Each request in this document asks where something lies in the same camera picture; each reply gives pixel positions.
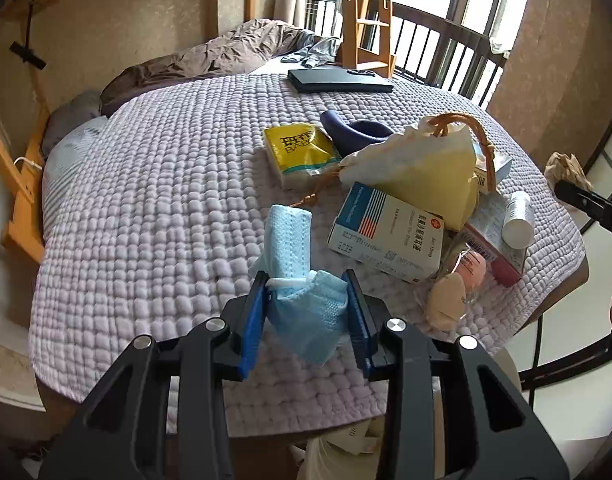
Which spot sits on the yellow tissue packet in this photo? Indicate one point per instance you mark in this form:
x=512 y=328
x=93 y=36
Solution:
x=299 y=154

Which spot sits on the wooden bunk ladder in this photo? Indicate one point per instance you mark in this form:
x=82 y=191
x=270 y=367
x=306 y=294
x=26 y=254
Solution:
x=368 y=15

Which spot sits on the white red striped medicine box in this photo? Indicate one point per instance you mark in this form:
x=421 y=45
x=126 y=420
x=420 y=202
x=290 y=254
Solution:
x=387 y=234

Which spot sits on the brown crumpled duvet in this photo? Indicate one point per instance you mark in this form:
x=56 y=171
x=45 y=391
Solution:
x=241 y=50

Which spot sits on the crumpled brown paper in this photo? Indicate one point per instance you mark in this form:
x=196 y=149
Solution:
x=564 y=167

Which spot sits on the black clamp on bedpost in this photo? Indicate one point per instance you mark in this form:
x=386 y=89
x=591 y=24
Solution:
x=24 y=51

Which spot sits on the pink medicine box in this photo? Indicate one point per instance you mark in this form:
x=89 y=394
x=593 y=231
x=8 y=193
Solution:
x=483 y=232

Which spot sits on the lavender quilted bedspread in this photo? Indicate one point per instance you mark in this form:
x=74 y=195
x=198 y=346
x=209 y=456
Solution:
x=166 y=215

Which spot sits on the white pill bottle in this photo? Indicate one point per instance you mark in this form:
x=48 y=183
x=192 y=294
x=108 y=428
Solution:
x=518 y=229

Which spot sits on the purple curved plastic object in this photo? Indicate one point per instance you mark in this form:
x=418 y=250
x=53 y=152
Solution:
x=351 y=137

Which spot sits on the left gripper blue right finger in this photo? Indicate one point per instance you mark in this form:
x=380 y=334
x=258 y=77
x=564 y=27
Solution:
x=445 y=399

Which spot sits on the blue disposable face mask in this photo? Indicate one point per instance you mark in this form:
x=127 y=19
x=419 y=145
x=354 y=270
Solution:
x=307 y=307

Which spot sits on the grey crumpled clothes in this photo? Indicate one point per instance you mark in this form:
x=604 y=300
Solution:
x=321 y=52

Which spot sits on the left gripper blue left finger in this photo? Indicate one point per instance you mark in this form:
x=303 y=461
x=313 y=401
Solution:
x=119 y=431

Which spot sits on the yellow paper bag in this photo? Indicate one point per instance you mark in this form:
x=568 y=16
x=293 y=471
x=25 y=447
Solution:
x=431 y=167

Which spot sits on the dark balcony railing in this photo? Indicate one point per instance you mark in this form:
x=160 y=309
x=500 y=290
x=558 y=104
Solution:
x=426 y=48

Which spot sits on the striped grey pillow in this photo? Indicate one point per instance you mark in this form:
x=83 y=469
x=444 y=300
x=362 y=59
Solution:
x=63 y=164

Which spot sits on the pink beige makeup sponges pack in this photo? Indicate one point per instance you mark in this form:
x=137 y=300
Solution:
x=456 y=287

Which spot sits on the black laptop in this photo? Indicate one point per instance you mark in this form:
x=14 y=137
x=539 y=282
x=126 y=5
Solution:
x=329 y=79

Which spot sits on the dark grey pillow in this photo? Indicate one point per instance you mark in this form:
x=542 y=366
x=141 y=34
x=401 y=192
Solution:
x=84 y=107

